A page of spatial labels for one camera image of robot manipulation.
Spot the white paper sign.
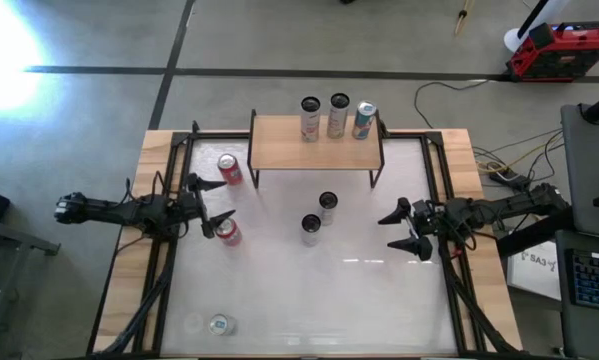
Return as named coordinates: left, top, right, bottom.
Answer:
left=506, top=239, right=563, bottom=301

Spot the wooden shelf with black frame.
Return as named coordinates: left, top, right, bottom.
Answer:
left=247, top=108, right=388, bottom=191

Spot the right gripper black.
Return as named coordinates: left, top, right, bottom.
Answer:
left=377, top=198, right=450, bottom=262

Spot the black backlit keyboard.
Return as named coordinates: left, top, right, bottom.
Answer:
left=568, top=248, right=599, bottom=314

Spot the yellow-handled tool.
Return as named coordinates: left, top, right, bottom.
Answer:
left=453, top=0, right=478, bottom=37

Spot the grey side table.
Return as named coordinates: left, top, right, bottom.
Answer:
left=561, top=102, right=599, bottom=239

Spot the slim white black-topped Celsius can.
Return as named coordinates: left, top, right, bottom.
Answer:
left=299, top=95, right=323, bottom=144
left=327, top=92, right=351, bottom=140

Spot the grey desk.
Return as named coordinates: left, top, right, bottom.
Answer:
left=0, top=214, right=63, bottom=360
left=553, top=229, right=599, bottom=360

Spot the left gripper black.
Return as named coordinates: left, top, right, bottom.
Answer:
left=168, top=172, right=237, bottom=240

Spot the white Celsius Peach Vibe can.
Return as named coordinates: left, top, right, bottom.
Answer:
left=300, top=213, right=323, bottom=247

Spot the black power strip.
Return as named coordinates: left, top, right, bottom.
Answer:
left=488, top=168, right=530, bottom=190

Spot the white Celsius Tropical Vibe can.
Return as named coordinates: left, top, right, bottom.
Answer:
left=318, top=191, right=339, bottom=227

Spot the black floor cable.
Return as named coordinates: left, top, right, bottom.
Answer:
left=412, top=78, right=493, bottom=130

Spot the blue silver slim drink can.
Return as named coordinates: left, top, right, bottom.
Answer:
left=207, top=312, right=238, bottom=337
left=351, top=100, right=379, bottom=141

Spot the yellow cable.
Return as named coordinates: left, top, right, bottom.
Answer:
left=476, top=134, right=564, bottom=174

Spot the black metal table frame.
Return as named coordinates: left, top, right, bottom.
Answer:
left=86, top=119, right=523, bottom=359

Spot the red and black toolbox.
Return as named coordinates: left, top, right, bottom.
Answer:
left=505, top=20, right=599, bottom=84

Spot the white floor stand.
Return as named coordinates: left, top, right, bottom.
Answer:
left=502, top=0, right=573, bottom=54

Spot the red Fanta strawberry can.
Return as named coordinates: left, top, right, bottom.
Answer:
left=213, top=216, right=244, bottom=248
left=216, top=152, right=244, bottom=187

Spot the black diagonal desk bar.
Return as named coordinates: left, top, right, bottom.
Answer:
left=497, top=205, right=583, bottom=259

